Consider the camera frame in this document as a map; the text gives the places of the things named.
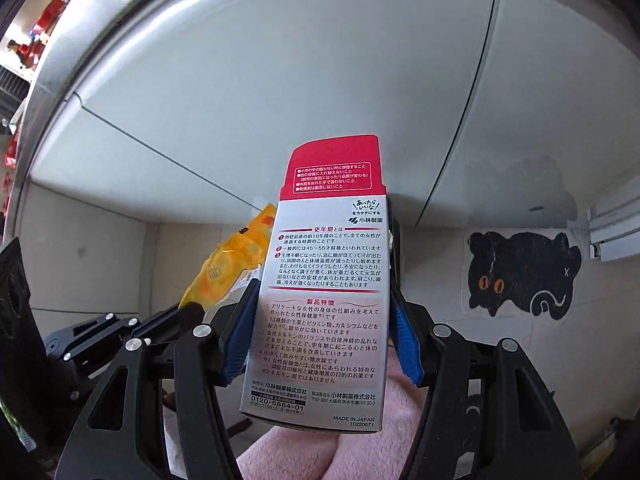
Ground pink fleece clothing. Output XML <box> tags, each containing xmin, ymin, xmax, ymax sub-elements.
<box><xmin>235</xmin><ymin>360</ymin><xmax>436</xmax><ymax>480</ymax></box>

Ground red snack packet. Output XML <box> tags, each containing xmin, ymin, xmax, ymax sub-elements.
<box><xmin>19</xmin><ymin>35</ymin><xmax>47</xmax><ymax>70</ymax></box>

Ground white cabinet door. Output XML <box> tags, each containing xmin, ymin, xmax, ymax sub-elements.
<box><xmin>417</xmin><ymin>0</ymin><xmax>640</xmax><ymax>221</ymax></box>
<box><xmin>75</xmin><ymin>0</ymin><xmax>502</xmax><ymax>221</ymax></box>
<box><xmin>30</xmin><ymin>97</ymin><xmax>276</xmax><ymax>211</ymax></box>

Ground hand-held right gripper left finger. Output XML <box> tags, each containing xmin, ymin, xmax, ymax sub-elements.
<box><xmin>60</xmin><ymin>280</ymin><xmax>263</xmax><ymax>480</ymax></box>

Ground white and red medicine box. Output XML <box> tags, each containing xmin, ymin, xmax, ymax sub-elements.
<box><xmin>239</xmin><ymin>135</ymin><xmax>389</xmax><ymax>436</ymax></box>

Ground black cat sticker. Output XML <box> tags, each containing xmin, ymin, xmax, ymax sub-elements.
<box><xmin>465</xmin><ymin>230</ymin><xmax>584</xmax><ymax>322</ymax></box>

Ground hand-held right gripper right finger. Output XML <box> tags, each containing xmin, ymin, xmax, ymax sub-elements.
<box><xmin>387</xmin><ymin>217</ymin><xmax>585</xmax><ymax>480</ymax></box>

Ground grey dish rack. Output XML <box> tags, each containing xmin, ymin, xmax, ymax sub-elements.
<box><xmin>0</xmin><ymin>64</ymin><xmax>32</xmax><ymax>127</ymax></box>

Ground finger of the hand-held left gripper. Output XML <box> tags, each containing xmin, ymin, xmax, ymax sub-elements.
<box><xmin>44</xmin><ymin>302</ymin><xmax>207</xmax><ymax>377</ymax></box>

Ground white door rail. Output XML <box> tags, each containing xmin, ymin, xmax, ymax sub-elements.
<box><xmin>586</xmin><ymin>191</ymin><xmax>640</xmax><ymax>264</ymax></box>

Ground orange snack wrapper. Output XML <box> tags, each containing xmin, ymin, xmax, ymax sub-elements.
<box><xmin>178</xmin><ymin>203</ymin><xmax>277</xmax><ymax>312</ymax></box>

